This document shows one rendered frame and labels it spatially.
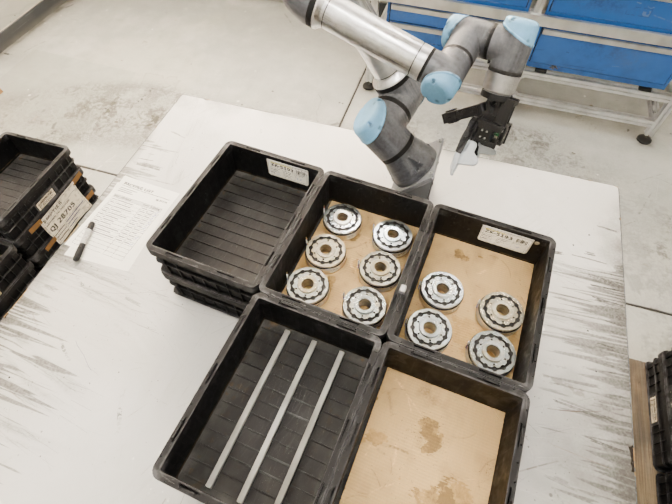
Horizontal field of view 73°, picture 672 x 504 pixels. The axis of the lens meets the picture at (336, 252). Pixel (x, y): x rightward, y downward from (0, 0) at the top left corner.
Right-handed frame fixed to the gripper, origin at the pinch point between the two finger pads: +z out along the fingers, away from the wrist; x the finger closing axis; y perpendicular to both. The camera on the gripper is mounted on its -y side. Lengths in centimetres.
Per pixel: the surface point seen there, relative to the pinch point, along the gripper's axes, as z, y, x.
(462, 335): 27.5, 21.6, -24.1
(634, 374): 71, 70, 64
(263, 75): 36, -184, 113
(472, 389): 28, 30, -37
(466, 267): 20.0, 13.0, -8.9
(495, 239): 12.4, 15.6, -2.9
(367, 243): 21.5, -10.9, -19.1
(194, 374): 52, -26, -62
